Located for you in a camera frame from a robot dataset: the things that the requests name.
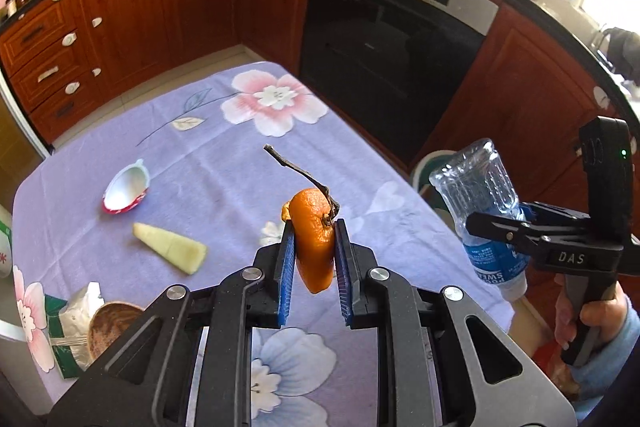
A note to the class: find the grey green trash bin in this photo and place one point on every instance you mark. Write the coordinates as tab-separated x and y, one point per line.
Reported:
430	167

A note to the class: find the clear plastic water bottle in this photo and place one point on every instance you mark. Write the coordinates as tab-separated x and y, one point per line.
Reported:
475	187

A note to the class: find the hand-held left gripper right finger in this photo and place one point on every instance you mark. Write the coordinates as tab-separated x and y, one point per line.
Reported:
344	277

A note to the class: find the brown coconut shell bowl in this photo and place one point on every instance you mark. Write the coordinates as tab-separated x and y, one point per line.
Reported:
107	322

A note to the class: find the person's right hand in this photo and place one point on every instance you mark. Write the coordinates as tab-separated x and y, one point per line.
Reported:
605	309

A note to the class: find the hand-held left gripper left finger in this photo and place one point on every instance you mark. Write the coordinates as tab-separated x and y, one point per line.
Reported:
286	277

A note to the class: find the wooden cabinet with drawers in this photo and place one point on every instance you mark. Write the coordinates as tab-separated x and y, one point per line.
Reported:
190	2

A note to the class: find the small white red cup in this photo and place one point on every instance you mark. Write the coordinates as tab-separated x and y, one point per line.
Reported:
125	189

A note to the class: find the wooden cabinet beside oven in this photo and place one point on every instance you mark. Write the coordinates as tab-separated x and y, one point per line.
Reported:
525	107

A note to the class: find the orange pepper with stem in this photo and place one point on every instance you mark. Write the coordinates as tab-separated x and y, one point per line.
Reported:
312	237

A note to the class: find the black built-in oven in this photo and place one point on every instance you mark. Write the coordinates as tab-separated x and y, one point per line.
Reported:
390	47

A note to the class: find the green white plastic bag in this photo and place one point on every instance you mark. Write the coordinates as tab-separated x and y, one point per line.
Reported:
4	247

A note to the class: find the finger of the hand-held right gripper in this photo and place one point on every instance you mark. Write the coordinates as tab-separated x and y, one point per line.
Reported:
500	229
560	217

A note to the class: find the pale yellow peel wedge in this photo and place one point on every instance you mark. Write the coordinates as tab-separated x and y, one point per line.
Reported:
170	247

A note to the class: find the person's right forearm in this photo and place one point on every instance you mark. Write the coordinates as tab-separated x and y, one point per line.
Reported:
615	357

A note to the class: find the green white packet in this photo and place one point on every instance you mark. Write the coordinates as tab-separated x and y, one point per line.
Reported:
65	332

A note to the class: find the purple floral blanket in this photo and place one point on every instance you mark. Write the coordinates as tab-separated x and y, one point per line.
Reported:
225	157

